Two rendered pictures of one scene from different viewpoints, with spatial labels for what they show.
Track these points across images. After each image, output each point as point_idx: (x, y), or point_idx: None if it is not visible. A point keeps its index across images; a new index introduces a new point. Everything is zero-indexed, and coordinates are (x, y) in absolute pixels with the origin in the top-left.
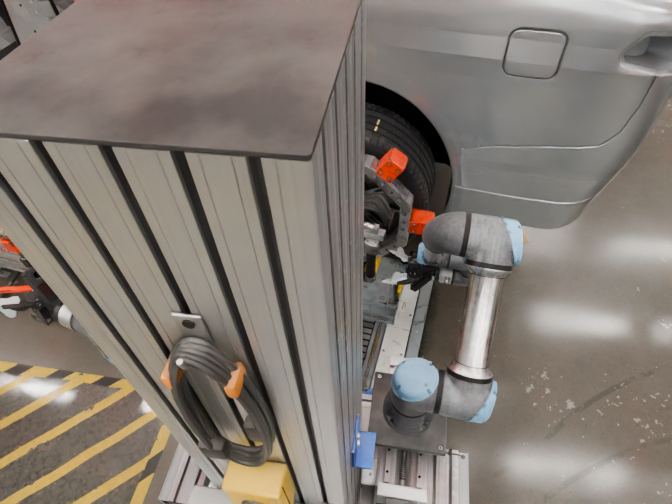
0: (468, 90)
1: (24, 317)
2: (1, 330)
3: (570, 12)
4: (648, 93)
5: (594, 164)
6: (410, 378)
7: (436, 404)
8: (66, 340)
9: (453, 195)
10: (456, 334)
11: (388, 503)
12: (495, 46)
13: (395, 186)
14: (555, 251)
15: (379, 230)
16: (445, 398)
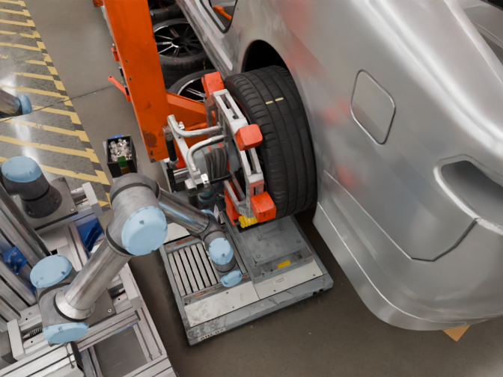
0: (329, 112)
1: (108, 103)
2: (94, 102)
3: (402, 79)
4: (466, 237)
5: (407, 277)
6: (44, 266)
7: (39, 298)
8: (108, 130)
9: (316, 210)
10: (294, 339)
11: (3, 333)
12: (347, 78)
13: (252, 159)
14: (474, 374)
15: (199, 179)
16: (42, 299)
